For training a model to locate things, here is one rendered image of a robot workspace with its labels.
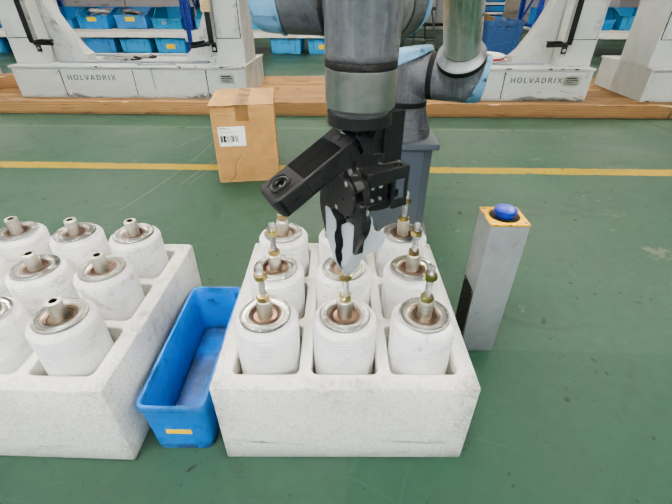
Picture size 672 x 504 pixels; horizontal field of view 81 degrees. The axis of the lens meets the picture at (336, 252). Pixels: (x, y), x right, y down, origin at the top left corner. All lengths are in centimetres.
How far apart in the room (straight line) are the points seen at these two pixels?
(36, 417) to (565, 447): 86
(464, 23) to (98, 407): 97
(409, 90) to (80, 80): 234
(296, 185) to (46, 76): 284
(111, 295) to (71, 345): 12
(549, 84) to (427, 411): 244
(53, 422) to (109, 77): 244
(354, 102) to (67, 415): 61
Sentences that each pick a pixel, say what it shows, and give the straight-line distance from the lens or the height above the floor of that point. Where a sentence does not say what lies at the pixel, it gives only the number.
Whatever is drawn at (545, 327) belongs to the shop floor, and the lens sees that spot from 105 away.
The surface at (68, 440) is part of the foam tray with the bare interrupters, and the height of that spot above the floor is 5.
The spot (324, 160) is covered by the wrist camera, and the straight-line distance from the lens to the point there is 43.
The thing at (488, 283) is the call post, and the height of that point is 19.
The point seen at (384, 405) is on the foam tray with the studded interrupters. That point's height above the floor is 14.
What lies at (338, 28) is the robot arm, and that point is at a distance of 42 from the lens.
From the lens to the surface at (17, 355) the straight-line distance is 79.
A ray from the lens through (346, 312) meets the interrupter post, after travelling 58.
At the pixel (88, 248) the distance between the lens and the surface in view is 91.
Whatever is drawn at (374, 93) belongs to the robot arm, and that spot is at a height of 57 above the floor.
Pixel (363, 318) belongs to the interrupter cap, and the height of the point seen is 25.
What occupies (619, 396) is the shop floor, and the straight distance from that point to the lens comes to 98.
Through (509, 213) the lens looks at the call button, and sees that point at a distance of 76.
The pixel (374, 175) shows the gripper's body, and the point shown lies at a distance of 45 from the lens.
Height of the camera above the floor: 66
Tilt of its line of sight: 34 degrees down
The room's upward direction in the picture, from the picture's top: straight up
